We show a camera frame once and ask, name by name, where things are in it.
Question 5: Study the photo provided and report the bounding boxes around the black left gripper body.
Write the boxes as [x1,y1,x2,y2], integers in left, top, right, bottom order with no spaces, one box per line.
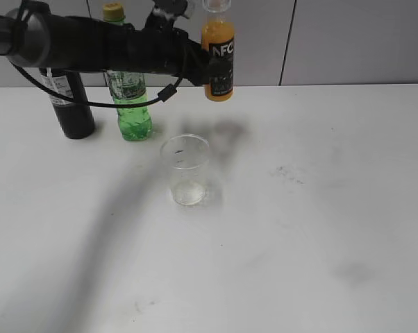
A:
[130,1,209,86]

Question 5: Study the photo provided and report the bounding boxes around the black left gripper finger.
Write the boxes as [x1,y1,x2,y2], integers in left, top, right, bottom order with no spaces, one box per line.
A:
[208,55,234,91]

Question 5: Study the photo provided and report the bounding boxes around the NFC orange juice bottle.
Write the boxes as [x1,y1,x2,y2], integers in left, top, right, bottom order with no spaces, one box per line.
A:
[201,0,235,102]

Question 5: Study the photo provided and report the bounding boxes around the transparent plastic cup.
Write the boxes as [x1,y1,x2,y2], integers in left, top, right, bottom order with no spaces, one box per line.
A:
[160,133,210,206]

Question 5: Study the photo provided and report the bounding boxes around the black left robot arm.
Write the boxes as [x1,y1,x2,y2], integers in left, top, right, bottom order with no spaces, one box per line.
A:
[0,1,232,86]

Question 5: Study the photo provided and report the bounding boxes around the green plastic soda bottle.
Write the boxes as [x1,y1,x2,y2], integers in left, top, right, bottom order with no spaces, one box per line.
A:
[102,2,153,142]

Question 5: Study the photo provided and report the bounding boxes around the dark red wine bottle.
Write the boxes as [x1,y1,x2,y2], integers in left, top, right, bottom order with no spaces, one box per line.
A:
[39,69,95,139]

